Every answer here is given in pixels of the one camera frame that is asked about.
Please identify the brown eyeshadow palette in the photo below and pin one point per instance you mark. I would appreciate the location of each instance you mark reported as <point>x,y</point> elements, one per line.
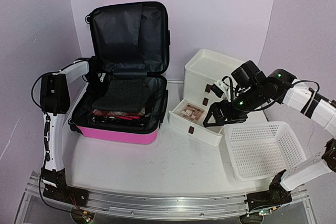
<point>191,111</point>

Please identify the magenta folded garment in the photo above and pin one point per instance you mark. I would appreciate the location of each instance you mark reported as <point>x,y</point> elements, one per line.
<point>128,117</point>

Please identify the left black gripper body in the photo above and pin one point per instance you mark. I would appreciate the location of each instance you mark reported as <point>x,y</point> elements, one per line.
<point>95,83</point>

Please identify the grey dotted folded garment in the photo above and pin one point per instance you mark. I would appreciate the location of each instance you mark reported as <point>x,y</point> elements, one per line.
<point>124,96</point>

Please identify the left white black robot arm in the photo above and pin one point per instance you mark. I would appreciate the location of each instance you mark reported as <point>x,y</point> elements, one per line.
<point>55,103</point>

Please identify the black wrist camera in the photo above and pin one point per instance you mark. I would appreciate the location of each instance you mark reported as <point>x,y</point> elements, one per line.
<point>96,64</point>
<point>248,74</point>

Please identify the pink cartoon child suitcase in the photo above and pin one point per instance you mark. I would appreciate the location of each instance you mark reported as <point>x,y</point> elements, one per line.
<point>133,40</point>

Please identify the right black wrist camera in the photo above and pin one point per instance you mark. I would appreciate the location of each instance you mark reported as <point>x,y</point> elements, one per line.
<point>248,74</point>

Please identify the plaid folded garment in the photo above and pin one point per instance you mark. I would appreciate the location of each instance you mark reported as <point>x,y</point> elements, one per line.
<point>97,112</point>

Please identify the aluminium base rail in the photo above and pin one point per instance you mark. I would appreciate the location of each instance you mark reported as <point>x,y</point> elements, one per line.
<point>108,207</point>

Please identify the white perforated plastic basket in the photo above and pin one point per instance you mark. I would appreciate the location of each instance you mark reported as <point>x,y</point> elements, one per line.
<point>262,150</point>

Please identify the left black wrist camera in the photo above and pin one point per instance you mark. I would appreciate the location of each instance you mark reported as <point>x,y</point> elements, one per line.
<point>96,64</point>

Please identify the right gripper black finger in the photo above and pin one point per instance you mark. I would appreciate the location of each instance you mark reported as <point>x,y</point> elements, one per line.
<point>222,90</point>
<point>218,114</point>

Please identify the white three-drawer storage cabinet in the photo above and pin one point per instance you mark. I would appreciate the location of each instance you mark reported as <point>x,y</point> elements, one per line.
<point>205,68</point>

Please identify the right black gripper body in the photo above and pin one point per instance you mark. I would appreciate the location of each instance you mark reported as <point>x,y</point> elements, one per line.
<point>252,99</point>

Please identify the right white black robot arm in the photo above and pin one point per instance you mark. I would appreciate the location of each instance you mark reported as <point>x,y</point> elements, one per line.
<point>296,95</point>

